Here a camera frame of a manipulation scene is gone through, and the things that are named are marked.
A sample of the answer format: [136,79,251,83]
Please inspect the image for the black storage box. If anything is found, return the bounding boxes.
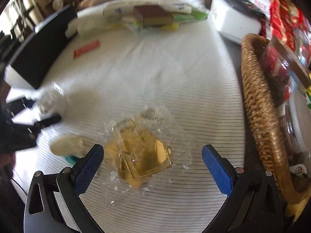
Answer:
[4,5,79,90]

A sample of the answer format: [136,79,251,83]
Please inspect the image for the striped cloth-covered desktop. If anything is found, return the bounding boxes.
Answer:
[15,0,246,233]

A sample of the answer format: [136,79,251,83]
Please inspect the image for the pile of red snack packets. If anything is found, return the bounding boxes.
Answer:
[242,0,311,78]

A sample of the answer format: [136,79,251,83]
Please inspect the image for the clear plastic packet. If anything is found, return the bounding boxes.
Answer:
[36,82,65,115]

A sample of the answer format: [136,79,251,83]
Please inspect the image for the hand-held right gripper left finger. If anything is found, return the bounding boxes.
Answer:
[23,143,105,233]

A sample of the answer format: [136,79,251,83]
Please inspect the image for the brown small box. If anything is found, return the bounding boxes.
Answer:
[133,4,174,28]

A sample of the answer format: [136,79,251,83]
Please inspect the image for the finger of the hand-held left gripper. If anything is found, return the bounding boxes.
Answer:
[7,97,34,112]
[36,115,63,128]

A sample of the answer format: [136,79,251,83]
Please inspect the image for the blue white carton box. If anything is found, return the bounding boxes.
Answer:
[103,0,195,18]

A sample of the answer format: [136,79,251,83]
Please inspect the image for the large clear plastic container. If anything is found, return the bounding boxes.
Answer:
[277,53,311,156]

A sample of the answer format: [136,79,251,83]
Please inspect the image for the white tape roll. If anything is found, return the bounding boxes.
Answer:
[50,133,84,157]

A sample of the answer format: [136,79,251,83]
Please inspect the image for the wicker basket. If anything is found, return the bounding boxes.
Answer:
[240,33,311,206]

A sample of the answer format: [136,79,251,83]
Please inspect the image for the green yellow flat packets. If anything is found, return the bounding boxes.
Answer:
[136,12,210,31]

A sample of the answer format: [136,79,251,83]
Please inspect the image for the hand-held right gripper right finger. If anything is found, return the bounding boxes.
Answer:
[201,144,285,233]

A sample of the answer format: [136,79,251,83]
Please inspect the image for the white floral box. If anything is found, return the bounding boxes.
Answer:
[209,0,262,45]

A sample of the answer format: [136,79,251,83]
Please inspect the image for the red flat packet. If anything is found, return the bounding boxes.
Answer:
[73,39,101,59]

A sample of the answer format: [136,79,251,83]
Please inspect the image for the crumpled white plastic bag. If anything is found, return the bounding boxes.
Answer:
[65,17,85,39]

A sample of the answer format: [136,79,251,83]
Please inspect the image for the gold card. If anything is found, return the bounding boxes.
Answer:
[101,105,193,193]

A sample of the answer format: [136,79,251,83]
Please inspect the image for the teal small object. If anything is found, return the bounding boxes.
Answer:
[64,154,81,166]

